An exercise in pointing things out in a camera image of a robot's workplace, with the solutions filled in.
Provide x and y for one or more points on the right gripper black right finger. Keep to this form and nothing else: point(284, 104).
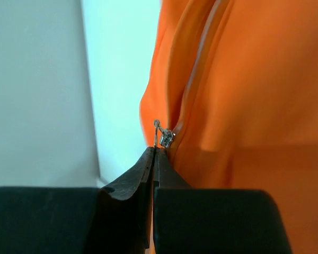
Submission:
point(198, 220)

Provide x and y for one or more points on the orange jacket with pink lining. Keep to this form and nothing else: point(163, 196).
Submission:
point(237, 84)

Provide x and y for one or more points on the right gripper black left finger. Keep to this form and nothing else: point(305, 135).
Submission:
point(115, 218)

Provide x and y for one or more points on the silver zipper pull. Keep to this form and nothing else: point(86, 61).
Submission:
point(162, 136)

